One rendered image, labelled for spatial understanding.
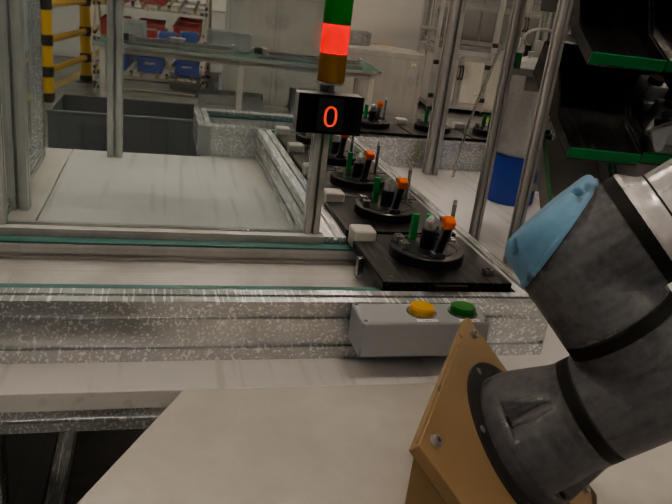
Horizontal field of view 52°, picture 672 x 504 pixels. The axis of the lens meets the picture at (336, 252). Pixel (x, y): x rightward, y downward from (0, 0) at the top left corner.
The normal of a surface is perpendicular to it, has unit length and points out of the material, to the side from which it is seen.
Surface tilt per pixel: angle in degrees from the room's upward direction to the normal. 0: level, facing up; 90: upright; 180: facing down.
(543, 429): 57
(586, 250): 74
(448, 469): 44
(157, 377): 0
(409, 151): 90
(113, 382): 0
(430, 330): 90
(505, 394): 34
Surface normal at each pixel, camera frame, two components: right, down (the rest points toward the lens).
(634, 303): 0.03, -0.07
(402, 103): 0.08, 0.36
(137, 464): 0.11, -0.93
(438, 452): 0.74, -0.51
